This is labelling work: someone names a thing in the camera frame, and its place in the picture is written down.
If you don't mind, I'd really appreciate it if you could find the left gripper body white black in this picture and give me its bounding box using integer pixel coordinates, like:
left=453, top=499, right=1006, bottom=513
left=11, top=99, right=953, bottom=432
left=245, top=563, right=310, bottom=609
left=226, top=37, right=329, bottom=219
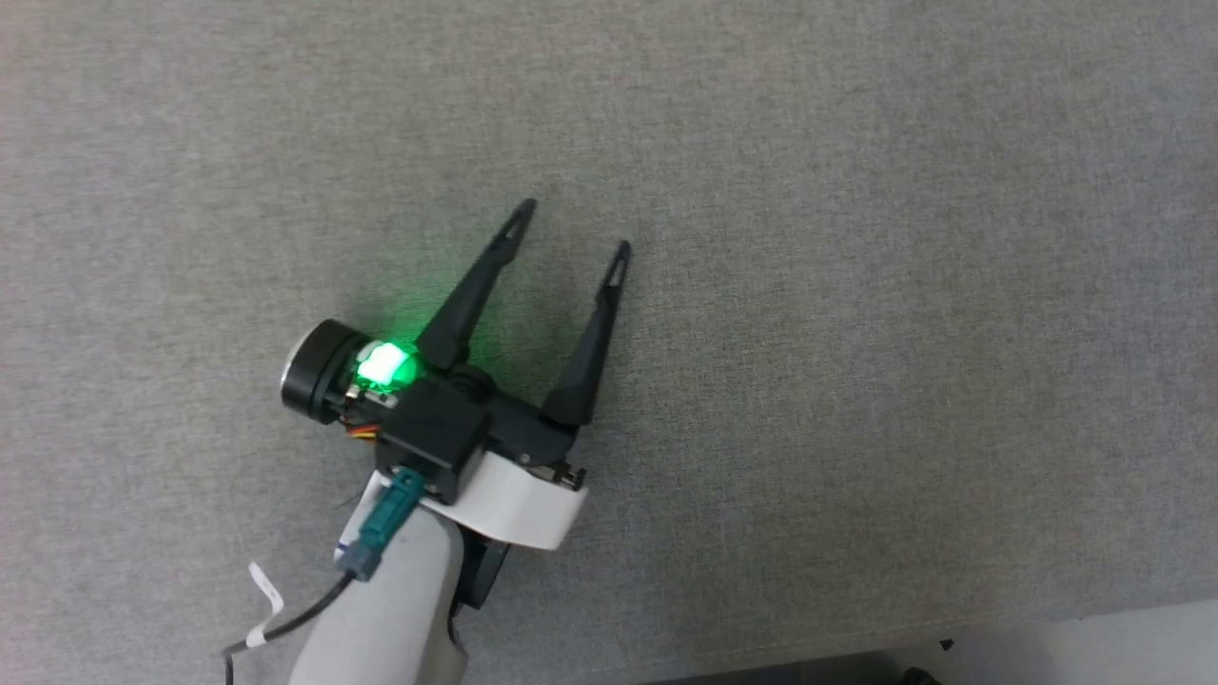
left=280, top=318, right=590, bottom=553

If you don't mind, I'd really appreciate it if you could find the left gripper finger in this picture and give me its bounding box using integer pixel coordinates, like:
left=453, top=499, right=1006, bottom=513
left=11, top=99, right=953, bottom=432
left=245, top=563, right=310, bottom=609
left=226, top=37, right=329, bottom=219
left=540, top=240, right=634, bottom=428
left=415, top=198, right=539, bottom=374

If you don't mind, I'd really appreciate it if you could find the grey fabric sofa cushion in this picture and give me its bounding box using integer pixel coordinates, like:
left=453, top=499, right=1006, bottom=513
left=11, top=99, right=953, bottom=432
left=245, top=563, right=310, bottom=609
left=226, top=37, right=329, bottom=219
left=0, top=0, right=1218, bottom=685

